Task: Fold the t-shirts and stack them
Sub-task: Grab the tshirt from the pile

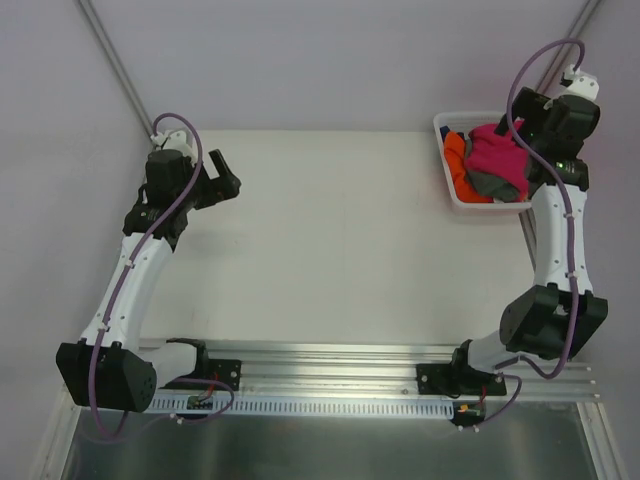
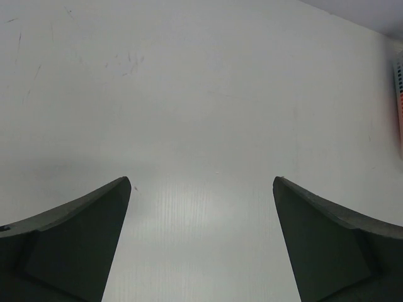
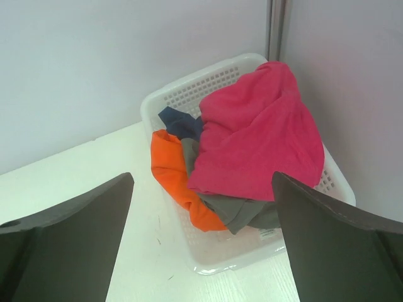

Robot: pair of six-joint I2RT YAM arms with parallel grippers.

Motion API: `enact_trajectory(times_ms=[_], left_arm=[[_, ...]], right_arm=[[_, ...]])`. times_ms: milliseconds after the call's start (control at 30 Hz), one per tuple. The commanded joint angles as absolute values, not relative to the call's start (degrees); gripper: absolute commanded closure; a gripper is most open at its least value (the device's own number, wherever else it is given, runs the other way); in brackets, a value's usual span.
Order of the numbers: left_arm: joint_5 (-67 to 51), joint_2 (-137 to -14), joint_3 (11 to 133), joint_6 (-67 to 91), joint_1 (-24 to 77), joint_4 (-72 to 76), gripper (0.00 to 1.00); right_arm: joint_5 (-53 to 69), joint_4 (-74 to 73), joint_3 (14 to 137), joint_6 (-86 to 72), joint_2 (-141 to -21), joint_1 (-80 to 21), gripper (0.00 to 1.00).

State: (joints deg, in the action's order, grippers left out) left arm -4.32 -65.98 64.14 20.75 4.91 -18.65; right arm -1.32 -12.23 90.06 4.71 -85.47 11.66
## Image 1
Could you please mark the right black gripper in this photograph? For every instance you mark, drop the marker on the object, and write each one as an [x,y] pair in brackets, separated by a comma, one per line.
[520,111]

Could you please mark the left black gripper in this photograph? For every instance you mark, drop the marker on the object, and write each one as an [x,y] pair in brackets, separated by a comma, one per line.
[211,188]

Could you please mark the pink t shirt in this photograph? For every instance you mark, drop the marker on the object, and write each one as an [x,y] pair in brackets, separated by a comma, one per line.
[494,154]

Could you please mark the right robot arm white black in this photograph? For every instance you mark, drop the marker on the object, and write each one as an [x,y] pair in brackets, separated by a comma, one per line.
[559,314]

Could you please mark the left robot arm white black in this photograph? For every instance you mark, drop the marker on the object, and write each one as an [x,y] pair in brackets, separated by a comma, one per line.
[105,367]

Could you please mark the white plastic laundry basket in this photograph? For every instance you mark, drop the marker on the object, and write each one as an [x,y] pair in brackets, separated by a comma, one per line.
[464,122]

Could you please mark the grey t shirt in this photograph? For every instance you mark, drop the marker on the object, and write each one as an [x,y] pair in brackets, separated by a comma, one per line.
[493,186]

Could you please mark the orange t shirt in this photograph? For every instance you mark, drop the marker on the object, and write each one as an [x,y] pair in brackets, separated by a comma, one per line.
[454,153]

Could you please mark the blue t shirt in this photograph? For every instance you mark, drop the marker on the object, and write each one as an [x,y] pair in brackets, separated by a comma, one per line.
[444,131]

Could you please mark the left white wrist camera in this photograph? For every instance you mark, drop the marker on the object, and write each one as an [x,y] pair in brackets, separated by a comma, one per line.
[173,140]

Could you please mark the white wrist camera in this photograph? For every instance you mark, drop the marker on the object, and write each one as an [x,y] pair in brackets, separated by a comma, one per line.
[578,83]
[173,140]

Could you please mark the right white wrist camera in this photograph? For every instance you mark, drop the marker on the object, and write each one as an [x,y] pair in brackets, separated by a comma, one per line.
[578,83]

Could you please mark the right aluminium frame post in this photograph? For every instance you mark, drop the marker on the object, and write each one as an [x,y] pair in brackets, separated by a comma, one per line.
[564,54]

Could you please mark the aluminium frame post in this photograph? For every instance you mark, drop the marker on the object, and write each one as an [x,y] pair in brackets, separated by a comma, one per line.
[100,34]
[564,54]

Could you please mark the left aluminium frame post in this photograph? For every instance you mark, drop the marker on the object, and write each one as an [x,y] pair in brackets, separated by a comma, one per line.
[100,34]

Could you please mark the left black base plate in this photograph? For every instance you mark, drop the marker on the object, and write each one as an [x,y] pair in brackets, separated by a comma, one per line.
[226,371]

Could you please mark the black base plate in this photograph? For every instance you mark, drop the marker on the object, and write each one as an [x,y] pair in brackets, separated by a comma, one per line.
[226,371]
[446,380]

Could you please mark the aluminium mounting rail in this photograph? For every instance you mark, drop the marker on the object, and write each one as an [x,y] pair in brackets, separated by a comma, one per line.
[373,371]

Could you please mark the white slotted cable duct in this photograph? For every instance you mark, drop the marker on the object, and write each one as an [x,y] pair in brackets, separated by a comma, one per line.
[312,407]

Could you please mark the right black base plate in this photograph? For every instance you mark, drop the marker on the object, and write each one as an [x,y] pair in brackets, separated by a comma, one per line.
[446,380]

